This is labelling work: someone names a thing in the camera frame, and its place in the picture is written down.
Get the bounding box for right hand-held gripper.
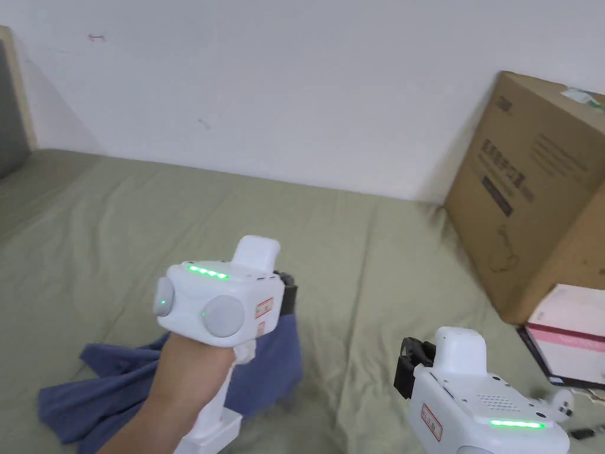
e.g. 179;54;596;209
394;326;571;454

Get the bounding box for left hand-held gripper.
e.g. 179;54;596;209
153;235;299;454

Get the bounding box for dark blue shirt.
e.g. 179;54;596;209
37;312;304;445

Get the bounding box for person's left forearm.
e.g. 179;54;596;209
92;378;205;454

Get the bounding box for person's left hand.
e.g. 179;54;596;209
152;330;237;403

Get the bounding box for black flat box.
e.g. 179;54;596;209
516;325;605;391

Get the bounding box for white hand controller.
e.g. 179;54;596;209
549;387;577;423

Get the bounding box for bed with pale green sheet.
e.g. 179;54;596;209
0;148;605;454

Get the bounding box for white and pink box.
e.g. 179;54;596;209
524;283;605;379

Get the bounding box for large brown cardboard carton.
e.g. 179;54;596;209
443;70;605;326

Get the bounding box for grey padded headboard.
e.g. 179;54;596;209
0;25;38;180

